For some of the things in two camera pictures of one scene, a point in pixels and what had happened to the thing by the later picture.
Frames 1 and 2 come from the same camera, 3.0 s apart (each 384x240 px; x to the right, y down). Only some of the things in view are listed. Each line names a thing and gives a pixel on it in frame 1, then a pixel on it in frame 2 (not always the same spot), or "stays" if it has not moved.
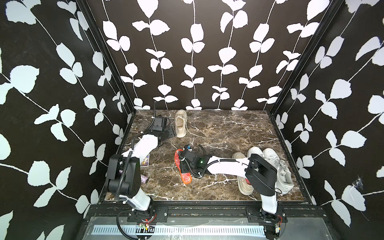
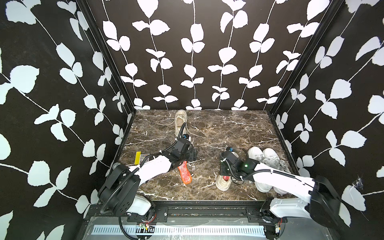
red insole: [185, 178] stays
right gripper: [182, 168] → [221, 167]
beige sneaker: [181, 120] stays
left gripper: [171, 130] → [193, 154]
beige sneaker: [245, 186] → [221, 184]
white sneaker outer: [284, 182] stays
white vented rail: [223, 231] stays
